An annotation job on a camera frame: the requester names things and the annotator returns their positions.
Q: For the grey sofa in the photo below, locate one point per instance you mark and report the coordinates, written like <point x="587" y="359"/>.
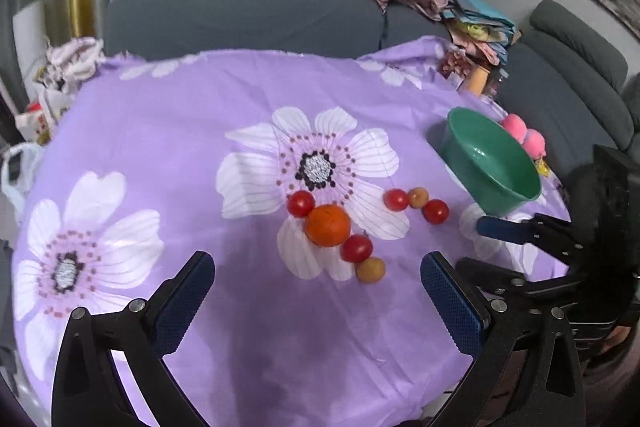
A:
<point x="225" y="17"/>

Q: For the white patterned cloth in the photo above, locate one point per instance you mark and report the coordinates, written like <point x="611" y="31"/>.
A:
<point x="75" y="57"/>

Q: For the grey ribbed sofa cushion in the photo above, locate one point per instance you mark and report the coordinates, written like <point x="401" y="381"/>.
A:
<point x="575" y="37"/>

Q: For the yellow bottle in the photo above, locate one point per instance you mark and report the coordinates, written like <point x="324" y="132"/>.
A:
<point x="477" y="82"/>

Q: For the purple floral cloth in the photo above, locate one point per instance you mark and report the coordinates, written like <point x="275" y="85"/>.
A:
<point x="200" y="107"/>

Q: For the white plastic bag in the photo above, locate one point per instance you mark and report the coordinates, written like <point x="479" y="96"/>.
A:
<point x="42" y="117"/>
<point x="20" y="167"/>

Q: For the small yellow fruit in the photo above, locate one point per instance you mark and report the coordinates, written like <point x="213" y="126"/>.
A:
<point x="370" y="270"/>
<point x="418" y="197"/>

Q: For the orange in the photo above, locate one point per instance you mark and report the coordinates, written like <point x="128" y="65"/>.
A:
<point x="327" y="225"/>

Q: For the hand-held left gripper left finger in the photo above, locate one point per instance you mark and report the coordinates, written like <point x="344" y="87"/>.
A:
<point x="182" y="302"/>

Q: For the green bowl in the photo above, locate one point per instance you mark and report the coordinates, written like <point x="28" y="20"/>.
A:
<point x="480" y="157"/>

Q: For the red tomato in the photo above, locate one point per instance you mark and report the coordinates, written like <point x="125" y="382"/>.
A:
<point x="396" y="199"/>
<point x="301" y="204"/>
<point x="357" y="248"/>
<point x="435" y="211"/>

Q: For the pink plush toy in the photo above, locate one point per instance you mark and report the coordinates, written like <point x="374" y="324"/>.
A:
<point x="532" y="142"/>

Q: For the white panel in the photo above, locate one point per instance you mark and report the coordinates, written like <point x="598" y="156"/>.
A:
<point x="30" y="37"/>

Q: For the clear box of dried flowers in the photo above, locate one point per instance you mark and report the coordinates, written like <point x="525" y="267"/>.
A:
<point x="452" y="67"/>

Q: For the stack of folded clothes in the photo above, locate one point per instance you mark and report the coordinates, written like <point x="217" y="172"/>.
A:
<point x="475" y="12"/>

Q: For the clear plastic bottle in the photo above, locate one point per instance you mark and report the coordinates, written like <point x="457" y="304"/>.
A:
<point x="496" y="84"/>

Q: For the yellow tag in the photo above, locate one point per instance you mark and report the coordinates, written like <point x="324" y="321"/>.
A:
<point x="541" y="168"/>

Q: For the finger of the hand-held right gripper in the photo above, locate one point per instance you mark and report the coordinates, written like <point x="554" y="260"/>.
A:
<point x="502" y="229"/>
<point x="500" y="277"/>

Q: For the person's right forearm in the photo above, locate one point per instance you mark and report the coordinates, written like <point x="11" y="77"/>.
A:
<point x="617" y="349"/>

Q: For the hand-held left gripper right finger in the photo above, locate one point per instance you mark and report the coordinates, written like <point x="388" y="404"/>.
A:
<point x="452" y="302"/>

